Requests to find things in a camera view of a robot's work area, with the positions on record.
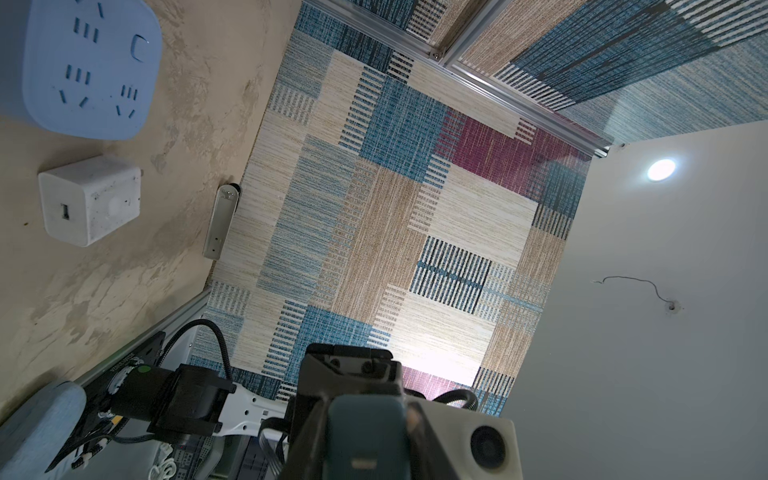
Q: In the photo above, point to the blue square power strip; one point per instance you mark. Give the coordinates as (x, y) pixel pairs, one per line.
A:
(83, 68)

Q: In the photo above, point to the green plug adapter cube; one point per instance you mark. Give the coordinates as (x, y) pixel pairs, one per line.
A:
(366, 438)

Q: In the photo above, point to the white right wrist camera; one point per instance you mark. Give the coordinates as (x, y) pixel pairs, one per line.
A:
(456, 443)

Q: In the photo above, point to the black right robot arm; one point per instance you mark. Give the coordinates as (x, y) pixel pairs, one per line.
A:
(196, 401)

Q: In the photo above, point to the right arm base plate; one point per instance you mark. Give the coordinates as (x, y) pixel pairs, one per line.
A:
(96, 417)

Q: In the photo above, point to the silver stapler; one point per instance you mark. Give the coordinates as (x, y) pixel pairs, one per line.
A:
(224, 208)

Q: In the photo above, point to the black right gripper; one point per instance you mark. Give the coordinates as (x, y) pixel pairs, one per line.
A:
(327, 372)

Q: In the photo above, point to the white square adapter cube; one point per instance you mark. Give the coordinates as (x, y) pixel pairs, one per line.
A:
(83, 202)

